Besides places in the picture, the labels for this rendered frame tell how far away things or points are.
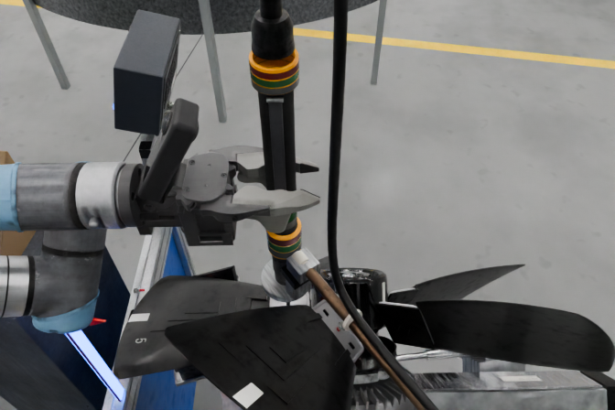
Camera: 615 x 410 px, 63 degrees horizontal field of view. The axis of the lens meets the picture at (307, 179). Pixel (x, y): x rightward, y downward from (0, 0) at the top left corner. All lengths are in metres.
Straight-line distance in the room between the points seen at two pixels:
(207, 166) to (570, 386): 0.63
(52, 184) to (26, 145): 2.58
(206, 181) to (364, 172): 2.13
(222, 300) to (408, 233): 1.66
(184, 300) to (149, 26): 0.75
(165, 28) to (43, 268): 0.80
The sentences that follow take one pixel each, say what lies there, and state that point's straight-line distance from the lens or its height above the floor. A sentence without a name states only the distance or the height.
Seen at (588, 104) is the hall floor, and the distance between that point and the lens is 3.47.
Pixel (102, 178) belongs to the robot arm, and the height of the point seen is 1.52.
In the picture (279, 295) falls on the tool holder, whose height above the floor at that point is 1.30.
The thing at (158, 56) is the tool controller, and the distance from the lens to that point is 1.26.
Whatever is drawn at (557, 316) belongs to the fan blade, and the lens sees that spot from 0.63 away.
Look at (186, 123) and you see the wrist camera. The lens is 0.49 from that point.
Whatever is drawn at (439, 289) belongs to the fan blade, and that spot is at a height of 1.12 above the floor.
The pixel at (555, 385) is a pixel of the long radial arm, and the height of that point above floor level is 1.14.
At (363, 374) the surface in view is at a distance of 0.77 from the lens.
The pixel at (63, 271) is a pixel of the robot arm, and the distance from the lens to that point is 0.71.
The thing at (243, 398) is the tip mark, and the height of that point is 1.43.
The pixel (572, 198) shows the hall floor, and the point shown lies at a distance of 2.83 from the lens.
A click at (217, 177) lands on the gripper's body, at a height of 1.51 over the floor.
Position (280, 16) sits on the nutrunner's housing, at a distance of 0.42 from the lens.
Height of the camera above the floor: 1.90
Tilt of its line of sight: 47 degrees down
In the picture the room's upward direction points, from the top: straight up
